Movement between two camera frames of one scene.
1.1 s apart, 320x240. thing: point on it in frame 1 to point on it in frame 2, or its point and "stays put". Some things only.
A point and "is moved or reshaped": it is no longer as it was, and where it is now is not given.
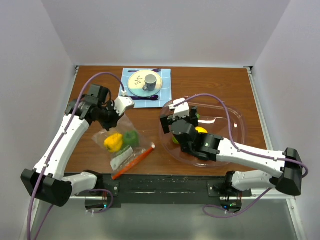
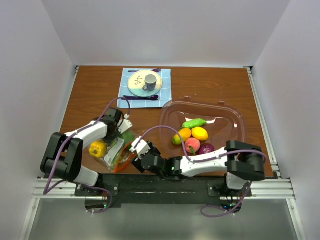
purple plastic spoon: (152, 97) stays put
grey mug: (150, 82) stays put
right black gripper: (165, 121) to (153, 150)
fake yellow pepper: (113, 143) to (97, 149)
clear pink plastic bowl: (218, 117) stays put
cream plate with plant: (137, 80) stays put
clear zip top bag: (125, 146) is moved or reshaped
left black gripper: (113, 123) to (108, 140)
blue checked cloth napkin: (164, 94) stays put
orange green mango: (175, 140) is moved or reshaped
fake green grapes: (123, 154) to (117, 158)
